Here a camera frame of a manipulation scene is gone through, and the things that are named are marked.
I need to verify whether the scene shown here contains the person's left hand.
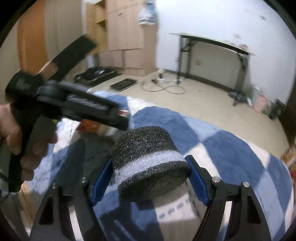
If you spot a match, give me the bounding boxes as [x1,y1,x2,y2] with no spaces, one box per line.
[0,104,58,181]

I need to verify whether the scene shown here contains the wooden wardrobe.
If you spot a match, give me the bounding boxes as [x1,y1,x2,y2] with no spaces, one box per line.
[85,0,160,77]

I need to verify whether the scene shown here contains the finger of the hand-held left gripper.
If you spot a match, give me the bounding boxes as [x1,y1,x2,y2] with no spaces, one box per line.
[38,35,97,82]

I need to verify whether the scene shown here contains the floor cable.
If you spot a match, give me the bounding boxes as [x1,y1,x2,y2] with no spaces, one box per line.
[141,77,186,94]

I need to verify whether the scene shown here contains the black foam tray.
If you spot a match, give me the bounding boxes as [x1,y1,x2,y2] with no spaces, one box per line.
[110,78,137,91]

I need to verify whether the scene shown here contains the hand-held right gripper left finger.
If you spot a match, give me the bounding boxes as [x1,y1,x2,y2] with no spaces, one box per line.
[30,158,114,241]

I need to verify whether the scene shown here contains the white hanging plastic bag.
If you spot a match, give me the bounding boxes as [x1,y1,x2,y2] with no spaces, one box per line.
[137,6,156,25]

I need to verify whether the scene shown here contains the pink plastic bag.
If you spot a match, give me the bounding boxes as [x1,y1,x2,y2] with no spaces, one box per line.
[254,95,271,113]

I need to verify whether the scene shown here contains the silver red carton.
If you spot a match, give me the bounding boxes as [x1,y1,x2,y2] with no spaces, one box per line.
[79,110,130,136]

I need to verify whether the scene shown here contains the black foam cylinder white band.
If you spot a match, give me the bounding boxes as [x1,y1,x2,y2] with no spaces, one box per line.
[112,126,192,202]

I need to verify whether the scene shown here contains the black plastic bag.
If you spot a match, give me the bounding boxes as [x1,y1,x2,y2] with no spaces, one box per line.
[269,98,286,119]

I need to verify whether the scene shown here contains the black folding table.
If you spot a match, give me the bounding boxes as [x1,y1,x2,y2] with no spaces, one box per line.
[170,32,256,107]

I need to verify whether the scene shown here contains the black open case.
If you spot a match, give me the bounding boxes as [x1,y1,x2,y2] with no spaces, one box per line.
[74,66,122,85]

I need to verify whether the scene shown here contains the orange wooden door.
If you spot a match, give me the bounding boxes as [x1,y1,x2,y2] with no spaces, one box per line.
[17,0,52,77]

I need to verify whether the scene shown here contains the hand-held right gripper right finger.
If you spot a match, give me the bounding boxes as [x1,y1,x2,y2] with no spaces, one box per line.
[184,155,272,241]

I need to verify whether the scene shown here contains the blue white checked blanket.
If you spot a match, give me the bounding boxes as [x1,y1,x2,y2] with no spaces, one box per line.
[28,90,292,241]

